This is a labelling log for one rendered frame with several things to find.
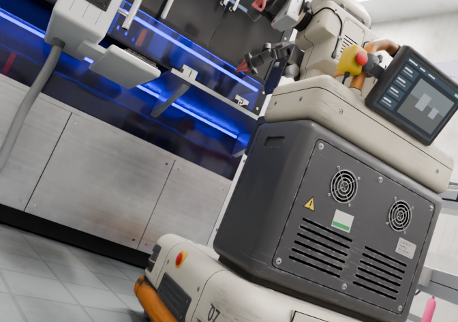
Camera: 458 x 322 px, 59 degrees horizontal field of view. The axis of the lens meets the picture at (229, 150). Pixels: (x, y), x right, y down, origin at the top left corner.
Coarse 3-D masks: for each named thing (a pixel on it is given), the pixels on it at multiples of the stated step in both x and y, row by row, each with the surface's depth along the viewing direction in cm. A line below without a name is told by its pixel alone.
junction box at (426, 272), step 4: (424, 268) 189; (428, 268) 188; (424, 272) 188; (428, 272) 188; (432, 272) 190; (420, 276) 189; (424, 276) 187; (428, 276) 188; (420, 280) 188; (424, 280) 187; (428, 280) 188; (420, 284) 189; (424, 284) 187; (428, 284) 188
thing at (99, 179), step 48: (0, 96) 174; (48, 96) 182; (0, 144) 174; (48, 144) 183; (96, 144) 192; (144, 144) 202; (0, 192) 174; (48, 192) 183; (96, 192) 192; (144, 192) 203; (192, 192) 214; (144, 240) 203; (192, 240) 215
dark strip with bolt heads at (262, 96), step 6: (288, 30) 239; (282, 36) 238; (288, 36) 240; (282, 42) 238; (270, 66) 234; (264, 78) 233; (258, 96) 231; (264, 96) 233; (258, 102) 231; (258, 108) 231; (258, 114) 231
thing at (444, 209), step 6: (450, 186) 201; (456, 186) 198; (444, 192) 199; (450, 192) 197; (456, 192) 194; (444, 198) 198; (450, 198) 195; (456, 198) 193; (444, 204) 196; (450, 204) 194; (456, 204) 192; (444, 210) 201; (450, 210) 196; (456, 210) 192
